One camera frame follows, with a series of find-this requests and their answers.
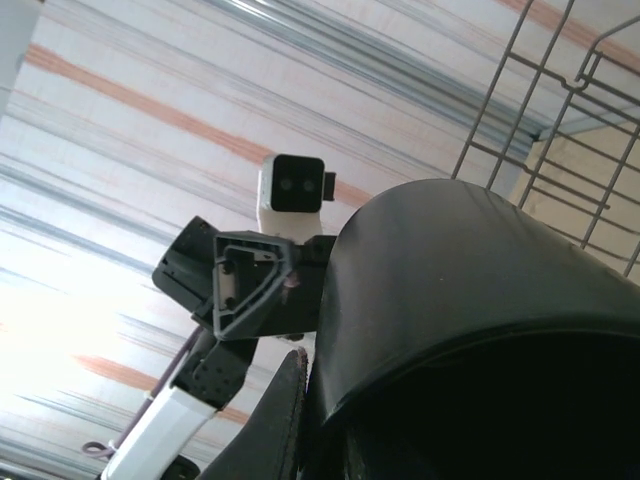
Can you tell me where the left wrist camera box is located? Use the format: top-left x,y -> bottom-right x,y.
256,153 -> 339,235

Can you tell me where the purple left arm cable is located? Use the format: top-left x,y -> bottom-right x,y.
81,327 -> 204,459

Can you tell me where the grey wire dish rack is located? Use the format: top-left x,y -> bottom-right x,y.
449,0 -> 640,276

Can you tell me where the black cup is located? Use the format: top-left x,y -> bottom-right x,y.
307,177 -> 640,480

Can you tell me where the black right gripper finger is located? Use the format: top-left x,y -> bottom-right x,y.
199,347 -> 310,480

